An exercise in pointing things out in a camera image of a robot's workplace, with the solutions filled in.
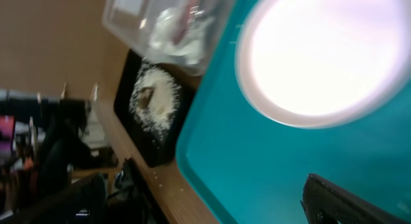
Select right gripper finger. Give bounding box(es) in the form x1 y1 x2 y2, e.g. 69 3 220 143
301 173 408 224

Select pink plate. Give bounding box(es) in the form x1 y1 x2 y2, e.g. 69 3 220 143
236 0 410 128

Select white napkin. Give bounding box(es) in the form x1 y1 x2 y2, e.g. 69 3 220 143
148 7 215 66

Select red snack wrapper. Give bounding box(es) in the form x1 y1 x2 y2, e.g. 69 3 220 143
172 0 205 45

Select teal serving tray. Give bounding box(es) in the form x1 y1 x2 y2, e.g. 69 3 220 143
176 0 410 223

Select rice and food scraps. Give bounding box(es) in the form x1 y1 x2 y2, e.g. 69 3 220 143
128 60 182 132

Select black plastic tray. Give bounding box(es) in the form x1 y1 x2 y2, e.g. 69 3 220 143
114 50 197 168

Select clear plastic bin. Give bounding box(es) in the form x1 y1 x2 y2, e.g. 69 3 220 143
102 0 236 76

